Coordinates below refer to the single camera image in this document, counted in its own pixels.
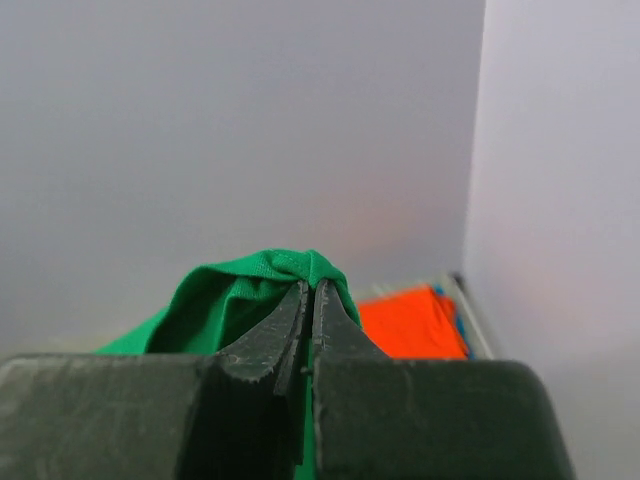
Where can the folded blue t shirt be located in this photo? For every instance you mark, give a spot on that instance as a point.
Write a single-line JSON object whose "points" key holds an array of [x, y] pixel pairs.
{"points": [[462, 325]]}

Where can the folded orange t shirt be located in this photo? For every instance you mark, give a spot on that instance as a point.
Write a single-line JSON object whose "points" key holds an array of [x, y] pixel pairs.
{"points": [[420, 323]]}

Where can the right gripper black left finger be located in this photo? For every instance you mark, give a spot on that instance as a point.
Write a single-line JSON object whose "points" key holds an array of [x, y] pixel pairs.
{"points": [[236, 414]]}

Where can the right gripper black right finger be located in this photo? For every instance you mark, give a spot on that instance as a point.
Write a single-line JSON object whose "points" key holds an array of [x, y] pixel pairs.
{"points": [[375, 417]]}

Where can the green t shirt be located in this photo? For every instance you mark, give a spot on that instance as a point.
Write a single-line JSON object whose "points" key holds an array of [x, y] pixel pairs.
{"points": [[216, 303]]}

